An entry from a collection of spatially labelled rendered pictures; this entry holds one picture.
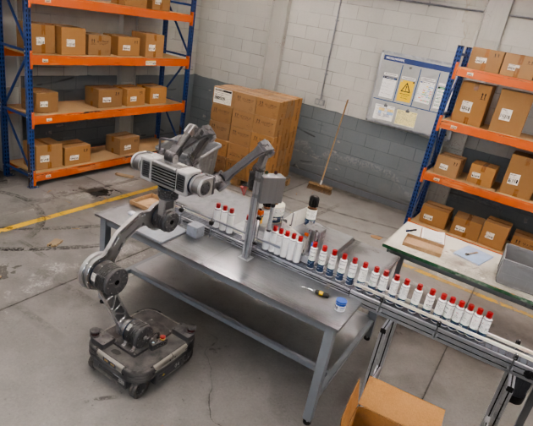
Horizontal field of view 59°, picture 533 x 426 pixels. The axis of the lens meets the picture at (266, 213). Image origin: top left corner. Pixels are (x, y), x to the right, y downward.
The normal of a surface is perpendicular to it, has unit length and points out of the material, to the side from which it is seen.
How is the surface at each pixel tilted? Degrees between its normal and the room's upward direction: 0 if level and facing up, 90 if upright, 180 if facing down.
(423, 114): 90
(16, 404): 0
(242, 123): 91
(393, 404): 36
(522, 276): 90
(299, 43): 90
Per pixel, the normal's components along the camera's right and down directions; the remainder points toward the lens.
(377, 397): -0.14, -0.57
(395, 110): -0.53, 0.25
